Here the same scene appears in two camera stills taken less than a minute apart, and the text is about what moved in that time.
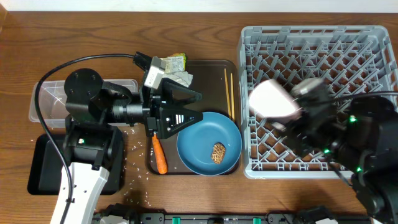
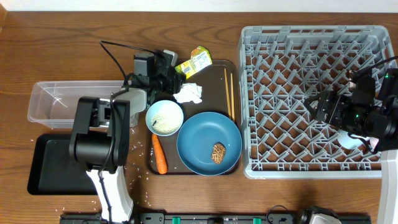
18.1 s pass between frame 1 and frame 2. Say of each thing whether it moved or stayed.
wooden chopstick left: stayed
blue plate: stayed
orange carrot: stayed
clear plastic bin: stayed
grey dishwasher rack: stayed
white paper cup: moved
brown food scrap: stayed
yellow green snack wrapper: moved
